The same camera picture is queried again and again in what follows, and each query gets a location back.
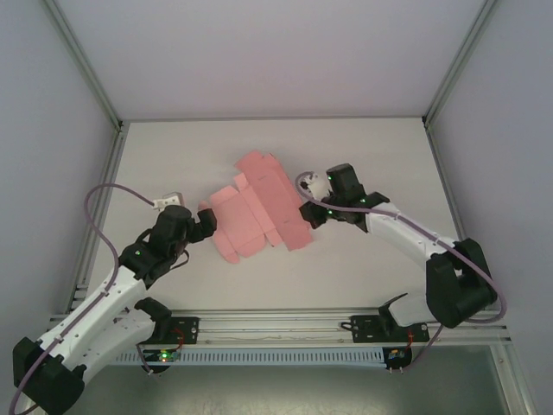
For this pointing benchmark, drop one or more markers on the circuit board with green light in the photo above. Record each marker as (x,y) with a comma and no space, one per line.
(164,355)

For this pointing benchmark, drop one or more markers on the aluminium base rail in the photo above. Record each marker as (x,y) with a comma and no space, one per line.
(276,328)

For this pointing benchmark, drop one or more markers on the aluminium lower frame leg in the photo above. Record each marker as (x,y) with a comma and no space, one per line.
(514,380)

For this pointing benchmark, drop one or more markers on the small circuit board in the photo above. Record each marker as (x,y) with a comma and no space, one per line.
(395,355)

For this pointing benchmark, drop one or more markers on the aluminium frame post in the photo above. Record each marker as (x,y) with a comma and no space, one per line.
(458,56)
(86,69)

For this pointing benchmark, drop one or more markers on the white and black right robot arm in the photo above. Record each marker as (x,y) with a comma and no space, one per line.
(397,229)

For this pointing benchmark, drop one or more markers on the pink paper box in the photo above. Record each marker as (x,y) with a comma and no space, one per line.
(259,194)

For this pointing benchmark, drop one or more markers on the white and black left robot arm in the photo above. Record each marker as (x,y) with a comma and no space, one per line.
(99,302)

